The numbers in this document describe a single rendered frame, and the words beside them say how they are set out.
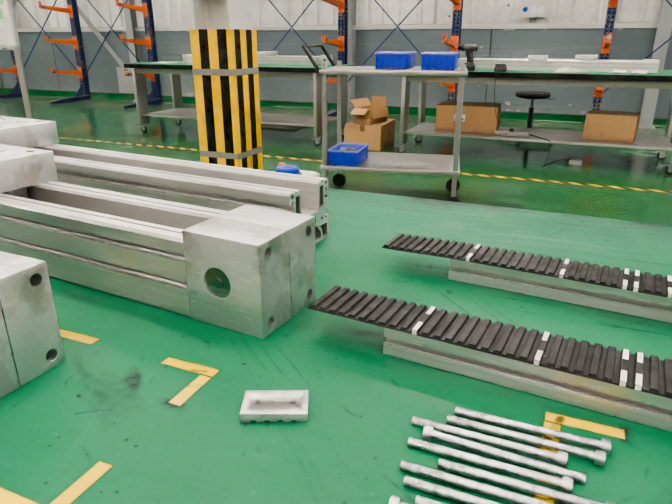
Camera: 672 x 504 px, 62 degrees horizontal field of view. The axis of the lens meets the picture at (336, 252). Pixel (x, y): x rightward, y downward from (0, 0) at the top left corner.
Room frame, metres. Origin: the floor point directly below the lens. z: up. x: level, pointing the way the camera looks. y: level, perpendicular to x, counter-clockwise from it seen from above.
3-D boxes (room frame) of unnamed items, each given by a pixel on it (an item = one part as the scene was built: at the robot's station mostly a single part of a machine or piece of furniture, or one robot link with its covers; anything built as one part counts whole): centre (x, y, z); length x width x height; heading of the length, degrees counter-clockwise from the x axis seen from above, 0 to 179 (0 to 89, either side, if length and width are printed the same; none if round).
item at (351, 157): (3.81, -0.34, 0.50); 1.03 x 0.55 x 1.01; 79
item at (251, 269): (0.54, 0.08, 0.83); 0.12 x 0.09 x 0.10; 152
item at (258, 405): (0.36, 0.05, 0.78); 0.05 x 0.03 x 0.01; 91
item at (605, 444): (0.33, -0.14, 0.78); 0.11 x 0.01 x 0.01; 66
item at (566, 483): (0.30, -0.10, 0.78); 0.11 x 0.01 x 0.01; 65
